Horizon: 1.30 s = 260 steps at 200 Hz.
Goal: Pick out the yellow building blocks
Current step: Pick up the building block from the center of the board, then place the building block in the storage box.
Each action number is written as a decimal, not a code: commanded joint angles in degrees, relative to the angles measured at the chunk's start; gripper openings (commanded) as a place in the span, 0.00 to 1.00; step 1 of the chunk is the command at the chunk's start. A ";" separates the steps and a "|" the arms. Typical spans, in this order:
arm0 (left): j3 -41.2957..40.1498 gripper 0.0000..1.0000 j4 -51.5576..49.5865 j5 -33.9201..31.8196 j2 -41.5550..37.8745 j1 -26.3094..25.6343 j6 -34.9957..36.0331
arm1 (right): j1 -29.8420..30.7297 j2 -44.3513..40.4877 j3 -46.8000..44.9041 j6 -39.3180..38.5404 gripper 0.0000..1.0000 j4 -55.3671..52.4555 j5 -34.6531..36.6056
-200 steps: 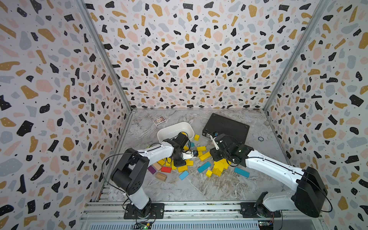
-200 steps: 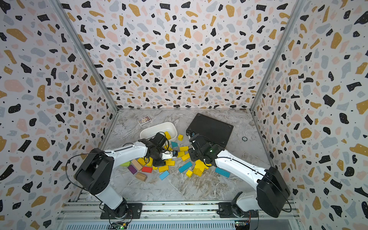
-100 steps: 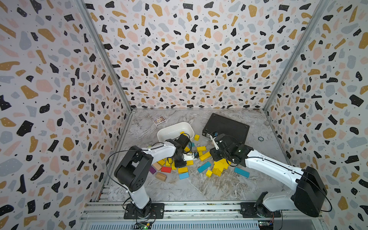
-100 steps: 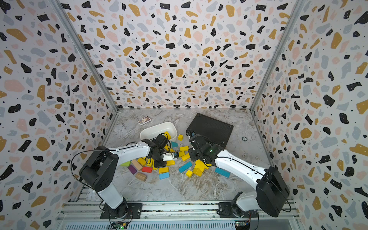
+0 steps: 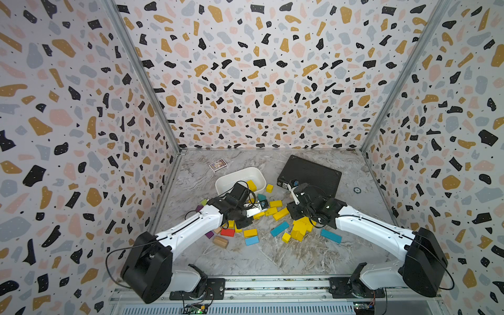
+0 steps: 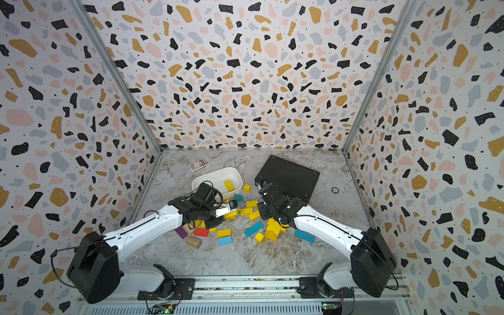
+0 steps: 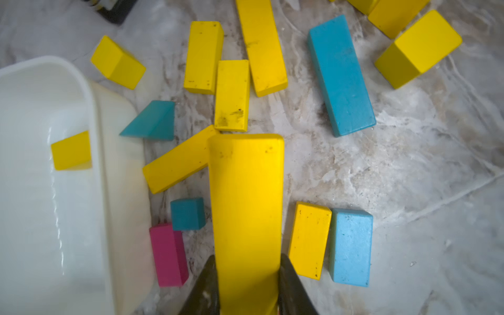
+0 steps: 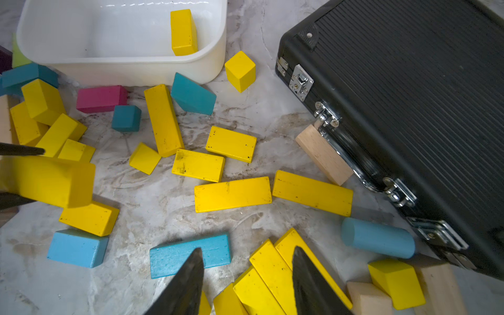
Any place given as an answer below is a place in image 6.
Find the long yellow block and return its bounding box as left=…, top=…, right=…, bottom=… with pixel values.
left=224, top=180, right=234, bottom=192

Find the small yellow cube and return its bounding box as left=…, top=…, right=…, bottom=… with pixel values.
left=255, top=232, right=265, bottom=244

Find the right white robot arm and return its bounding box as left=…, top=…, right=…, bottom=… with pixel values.
left=259, top=183, right=397, bottom=298

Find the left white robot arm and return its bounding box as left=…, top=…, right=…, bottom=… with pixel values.
left=67, top=181, right=232, bottom=304

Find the yellow block pile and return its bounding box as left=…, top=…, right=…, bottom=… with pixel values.
left=265, top=218, right=289, bottom=242

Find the long yellow block diagonal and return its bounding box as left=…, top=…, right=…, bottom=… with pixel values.
left=248, top=210, right=261, bottom=221

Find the red block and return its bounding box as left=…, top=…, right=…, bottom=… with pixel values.
left=194, top=228, right=209, bottom=237

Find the purple block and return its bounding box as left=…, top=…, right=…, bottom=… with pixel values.
left=175, top=227, right=188, bottom=239

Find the black hard case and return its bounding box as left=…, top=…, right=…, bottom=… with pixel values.
left=255, top=155, right=320, bottom=202

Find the yellow flat block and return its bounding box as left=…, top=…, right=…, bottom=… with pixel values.
left=217, top=229, right=232, bottom=238

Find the natural wood block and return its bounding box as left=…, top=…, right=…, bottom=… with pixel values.
left=185, top=236, right=202, bottom=249

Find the white plastic bin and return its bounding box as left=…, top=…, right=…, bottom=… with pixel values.
left=192, top=167, right=244, bottom=200

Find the long teal block centre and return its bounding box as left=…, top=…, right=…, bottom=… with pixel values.
left=244, top=222, right=264, bottom=237

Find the long teal block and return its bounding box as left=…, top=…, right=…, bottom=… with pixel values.
left=295, top=230, right=316, bottom=244
left=244, top=222, right=264, bottom=237

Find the small playing card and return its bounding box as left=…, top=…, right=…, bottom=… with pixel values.
left=188, top=159, right=207, bottom=173

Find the light blue block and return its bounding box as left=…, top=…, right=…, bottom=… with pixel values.
left=218, top=236, right=232, bottom=246

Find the long teal block right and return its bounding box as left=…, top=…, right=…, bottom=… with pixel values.
left=295, top=230, right=316, bottom=244

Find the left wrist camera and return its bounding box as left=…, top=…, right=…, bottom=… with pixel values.
left=215, top=199, right=238, bottom=218

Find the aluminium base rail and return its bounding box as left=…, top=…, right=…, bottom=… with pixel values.
left=76, top=275, right=416, bottom=314

